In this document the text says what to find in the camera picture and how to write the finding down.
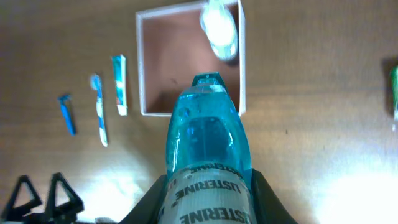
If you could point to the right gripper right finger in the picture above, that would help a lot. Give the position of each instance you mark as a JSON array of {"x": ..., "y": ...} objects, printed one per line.
[{"x": 267, "y": 206}]

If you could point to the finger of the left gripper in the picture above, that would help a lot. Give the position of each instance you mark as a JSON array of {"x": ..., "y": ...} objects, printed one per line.
[
  {"x": 66, "y": 212},
  {"x": 16, "y": 214}
]

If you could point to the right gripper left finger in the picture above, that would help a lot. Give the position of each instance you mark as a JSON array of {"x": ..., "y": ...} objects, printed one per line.
[{"x": 148, "y": 208}]

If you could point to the blue mouthwash bottle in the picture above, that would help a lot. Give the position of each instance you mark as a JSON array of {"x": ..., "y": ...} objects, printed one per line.
[{"x": 208, "y": 160}]

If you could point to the green soap packet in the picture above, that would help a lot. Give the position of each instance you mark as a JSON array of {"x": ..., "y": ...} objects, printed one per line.
[{"x": 394, "y": 86}]

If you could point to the clear purple spray bottle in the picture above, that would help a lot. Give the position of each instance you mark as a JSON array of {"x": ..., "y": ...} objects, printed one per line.
[{"x": 218, "y": 24}]

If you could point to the blue disposable razor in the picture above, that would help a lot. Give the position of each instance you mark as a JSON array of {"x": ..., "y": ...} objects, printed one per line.
[{"x": 66, "y": 114}]

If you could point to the blue white toothbrush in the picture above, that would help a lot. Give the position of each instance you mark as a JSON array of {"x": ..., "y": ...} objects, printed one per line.
[{"x": 95, "y": 83}]

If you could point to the green toothpaste tube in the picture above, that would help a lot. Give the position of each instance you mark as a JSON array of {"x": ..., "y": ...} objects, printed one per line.
[{"x": 119, "y": 68}]

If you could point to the white cardboard box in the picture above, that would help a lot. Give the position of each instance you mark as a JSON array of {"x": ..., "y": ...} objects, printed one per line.
[{"x": 172, "y": 48}]

